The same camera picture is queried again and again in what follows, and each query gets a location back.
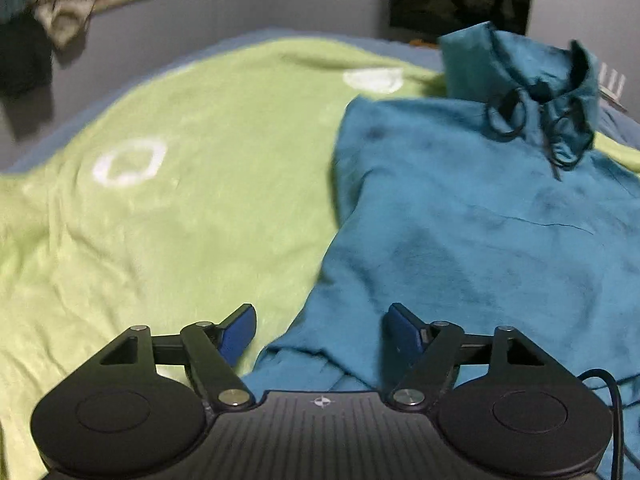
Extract teal hooded jacket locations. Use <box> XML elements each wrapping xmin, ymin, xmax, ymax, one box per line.
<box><xmin>246</xmin><ymin>23</ymin><xmax>639</xmax><ymax>479</ymax></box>

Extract light green fleece blanket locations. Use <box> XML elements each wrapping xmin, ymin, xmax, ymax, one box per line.
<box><xmin>0</xmin><ymin>34</ymin><xmax>640</xmax><ymax>480</ymax></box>

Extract blue bed sheet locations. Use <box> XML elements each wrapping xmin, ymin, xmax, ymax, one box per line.
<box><xmin>0</xmin><ymin>27</ymin><xmax>640</xmax><ymax>176</ymax></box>

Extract white wifi router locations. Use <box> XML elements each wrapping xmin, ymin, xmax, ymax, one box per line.
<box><xmin>598</xmin><ymin>62</ymin><xmax>628</xmax><ymax>114</ymax></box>

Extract beige patterned cloth bundle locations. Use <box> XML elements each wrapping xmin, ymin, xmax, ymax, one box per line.
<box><xmin>28</xmin><ymin>0</ymin><xmax>108</xmax><ymax>51</ymax></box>

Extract black cable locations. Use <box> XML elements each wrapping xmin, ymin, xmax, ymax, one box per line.
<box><xmin>574</xmin><ymin>367</ymin><xmax>625</xmax><ymax>480</ymax></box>

